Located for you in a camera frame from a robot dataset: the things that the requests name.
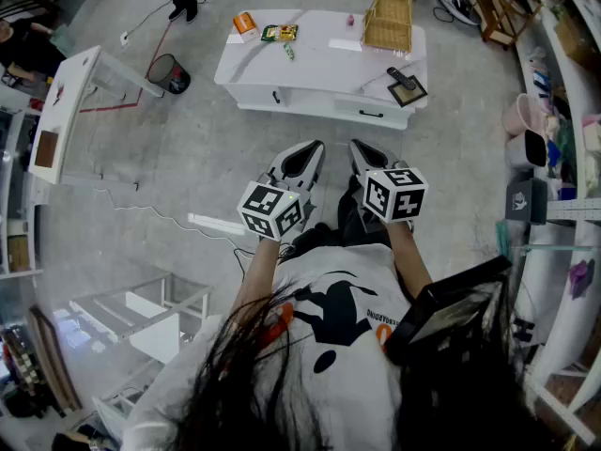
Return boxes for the white floor cable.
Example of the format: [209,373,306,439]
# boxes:
[93,188,245,243]

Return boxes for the large green snack bag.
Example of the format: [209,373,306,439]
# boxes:
[260,23,300,44]

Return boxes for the white cylinder with black face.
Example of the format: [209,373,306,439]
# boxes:
[505,129,548,171]

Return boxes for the brown wooden board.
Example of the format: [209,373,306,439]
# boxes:
[27,305,84,415]

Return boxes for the white metal frame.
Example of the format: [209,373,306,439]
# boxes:
[69,270,212,365]

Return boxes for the pink bucket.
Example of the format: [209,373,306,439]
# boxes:
[501,92,548,138]

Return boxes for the dark grey box white logo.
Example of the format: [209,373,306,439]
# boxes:
[504,178,549,226]

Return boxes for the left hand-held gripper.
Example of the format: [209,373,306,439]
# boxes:
[237,139,327,242]

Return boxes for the person's black trousers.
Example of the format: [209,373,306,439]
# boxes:
[290,176,393,253]

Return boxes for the orange tissue box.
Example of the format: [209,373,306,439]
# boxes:
[232,11,260,42]

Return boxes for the white marble coffee table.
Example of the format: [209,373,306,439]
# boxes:
[214,8,429,131]

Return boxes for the white curved shelf unit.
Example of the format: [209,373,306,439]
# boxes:
[511,0,601,446]

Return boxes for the white cabinet shelf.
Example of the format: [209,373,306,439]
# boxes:
[0,105,46,281]

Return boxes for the black screen device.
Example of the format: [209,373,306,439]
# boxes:
[384,255,513,365]

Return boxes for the person's left forearm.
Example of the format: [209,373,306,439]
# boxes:
[229,237,284,328]

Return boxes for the person's right forearm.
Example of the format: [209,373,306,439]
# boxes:
[387,221,433,300]

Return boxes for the person's white printed shirt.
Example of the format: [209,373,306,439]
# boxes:
[119,244,414,451]

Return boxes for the black mesh waste bin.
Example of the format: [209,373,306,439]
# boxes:
[146,53,192,96]

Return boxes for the black remote control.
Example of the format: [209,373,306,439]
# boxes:
[386,66,417,89]

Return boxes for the purple paper flower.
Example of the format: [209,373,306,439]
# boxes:
[570,259,595,300]

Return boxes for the brown wooden box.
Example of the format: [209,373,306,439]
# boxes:
[33,129,60,169]

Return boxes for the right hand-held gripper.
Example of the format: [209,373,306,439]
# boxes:
[347,138,430,234]

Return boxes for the white desk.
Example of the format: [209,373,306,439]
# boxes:
[27,44,165,192]

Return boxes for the woven wicker basket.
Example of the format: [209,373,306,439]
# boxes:
[361,0,414,58]

